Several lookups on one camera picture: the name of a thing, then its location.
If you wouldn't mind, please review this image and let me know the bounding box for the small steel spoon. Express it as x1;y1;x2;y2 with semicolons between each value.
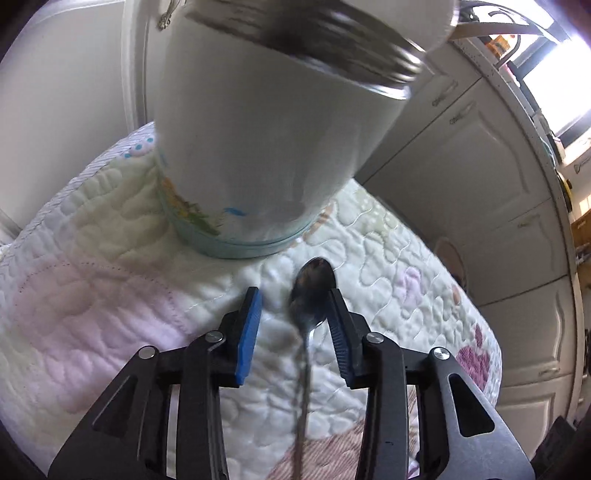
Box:
288;257;335;479

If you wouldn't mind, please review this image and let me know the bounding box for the woven waste basket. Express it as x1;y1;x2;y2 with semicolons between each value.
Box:
434;237;468;290

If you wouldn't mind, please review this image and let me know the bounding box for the quilted patchwork table cover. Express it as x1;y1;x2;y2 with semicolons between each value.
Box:
1;126;502;479

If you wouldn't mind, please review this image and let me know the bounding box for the white thermos food jar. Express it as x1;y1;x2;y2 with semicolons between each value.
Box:
154;1;459;259

